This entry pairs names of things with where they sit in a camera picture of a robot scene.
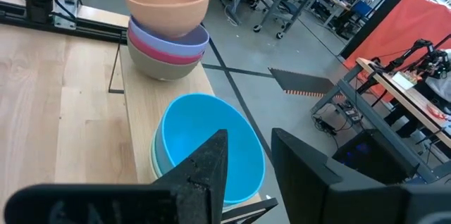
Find blue bowl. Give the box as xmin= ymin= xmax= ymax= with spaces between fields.
xmin=154 ymin=92 xmax=266 ymax=206

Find wooden workbench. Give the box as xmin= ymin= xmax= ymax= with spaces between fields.
xmin=309 ymin=56 xmax=451 ymax=182

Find black computer case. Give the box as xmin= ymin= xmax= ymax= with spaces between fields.
xmin=333 ymin=128 xmax=420 ymax=185

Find mint green bowl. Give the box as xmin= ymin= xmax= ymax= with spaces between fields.
xmin=150 ymin=128 xmax=165 ymax=180

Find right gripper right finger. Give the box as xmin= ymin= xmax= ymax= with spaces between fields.
xmin=271 ymin=127 xmax=451 ymax=224

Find black floor mat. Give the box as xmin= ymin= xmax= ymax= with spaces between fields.
xmin=268 ymin=67 xmax=345 ymax=99

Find orange bowl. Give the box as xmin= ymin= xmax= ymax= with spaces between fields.
xmin=122 ymin=0 xmax=211 ymax=39

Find orange partition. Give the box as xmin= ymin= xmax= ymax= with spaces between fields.
xmin=338 ymin=0 xmax=451 ymax=101

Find person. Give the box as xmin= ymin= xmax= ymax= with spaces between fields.
xmin=424 ymin=49 xmax=451 ymax=104

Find magenta bowl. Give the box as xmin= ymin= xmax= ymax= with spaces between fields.
xmin=126 ymin=28 xmax=206 ymax=66

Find grey-brown bowl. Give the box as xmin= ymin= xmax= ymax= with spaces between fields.
xmin=126 ymin=37 xmax=202 ymax=82

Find lavender bowl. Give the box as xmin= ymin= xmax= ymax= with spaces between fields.
xmin=127 ymin=15 xmax=211 ymax=57

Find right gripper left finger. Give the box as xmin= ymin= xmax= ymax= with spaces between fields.
xmin=3 ymin=128 xmax=229 ymax=224

